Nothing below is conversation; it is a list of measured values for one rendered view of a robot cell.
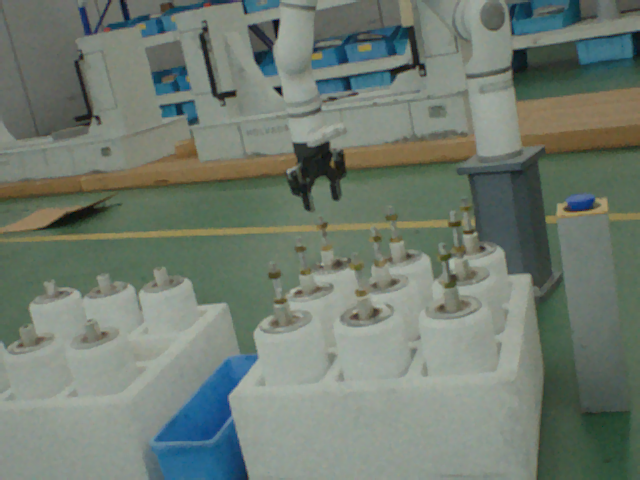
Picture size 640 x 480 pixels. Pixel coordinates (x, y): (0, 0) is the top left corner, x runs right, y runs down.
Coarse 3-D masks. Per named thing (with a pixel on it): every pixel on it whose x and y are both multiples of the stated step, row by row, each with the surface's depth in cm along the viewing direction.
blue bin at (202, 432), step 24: (240, 360) 145; (216, 384) 140; (192, 408) 131; (216, 408) 138; (168, 432) 124; (192, 432) 130; (216, 432) 137; (168, 456) 119; (192, 456) 118; (216, 456) 117; (240, 456) 124
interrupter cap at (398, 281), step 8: (368, 280) 127; (376, 280) 126; (392, 280) 125; (400, 280) 124; (408, 280) 123; (368, 288) 123; (376, 288) 124; (384, 288) 123; (392, 288) 121; (400, 288) 121
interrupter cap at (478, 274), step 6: (450, 270) 124; (474, 270) 122; (480, 270) 121; (486, 270) 120; (474, 276) 120; (480, 276) 119; (486, 276) 118; (438, 282) 120; (462, 282) 118; (468, 282) 117; (474, 282) 117; (480, 282) 117
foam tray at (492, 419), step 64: (512, 320) 120; (256, 384) 118; (320, 384) 112; (384, 384) 108; (448, 384) 105; (512, 384) 102; (256, 448) 116; (320, 448) 113; (384, 448) 110; (448, 448) 108; (512, 448) 105
